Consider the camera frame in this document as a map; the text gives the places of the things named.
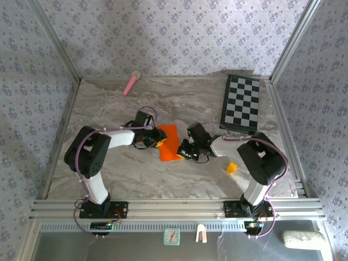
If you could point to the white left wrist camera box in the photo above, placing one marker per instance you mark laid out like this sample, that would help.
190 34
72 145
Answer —
148 121

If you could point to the grey speckled stone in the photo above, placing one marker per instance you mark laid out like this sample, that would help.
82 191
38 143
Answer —
303 239

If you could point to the aluminium frame post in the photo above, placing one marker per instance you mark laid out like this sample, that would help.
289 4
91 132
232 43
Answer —
59 46
292 40

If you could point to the orange plastic block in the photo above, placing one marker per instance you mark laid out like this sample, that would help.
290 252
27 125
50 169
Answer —
231 168

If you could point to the black and grey chessboard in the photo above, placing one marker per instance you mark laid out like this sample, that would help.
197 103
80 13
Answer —
242 95

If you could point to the aluminium side rail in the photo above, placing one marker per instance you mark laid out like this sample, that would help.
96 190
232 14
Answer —
278 108
68 108

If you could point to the teal square clock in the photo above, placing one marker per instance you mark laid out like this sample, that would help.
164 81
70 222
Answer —
171 236

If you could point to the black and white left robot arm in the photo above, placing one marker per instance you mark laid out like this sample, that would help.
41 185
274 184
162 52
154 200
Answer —
89 155

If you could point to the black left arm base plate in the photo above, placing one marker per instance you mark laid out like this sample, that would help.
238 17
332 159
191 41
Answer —
119 209

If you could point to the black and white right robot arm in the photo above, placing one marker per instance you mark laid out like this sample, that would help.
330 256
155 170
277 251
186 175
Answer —
261 160

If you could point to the aluminium mounting rail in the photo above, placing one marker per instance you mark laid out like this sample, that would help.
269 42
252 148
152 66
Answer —
174 208

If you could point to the white plastic hook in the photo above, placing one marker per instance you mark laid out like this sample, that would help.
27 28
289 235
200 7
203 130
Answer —
201 227

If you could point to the pink toy microphone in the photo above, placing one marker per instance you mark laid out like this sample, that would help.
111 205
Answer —
130 84

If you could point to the grey metal shelf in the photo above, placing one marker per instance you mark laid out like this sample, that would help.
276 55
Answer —
122 250

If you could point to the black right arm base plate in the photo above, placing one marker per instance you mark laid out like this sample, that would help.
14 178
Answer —
231 209

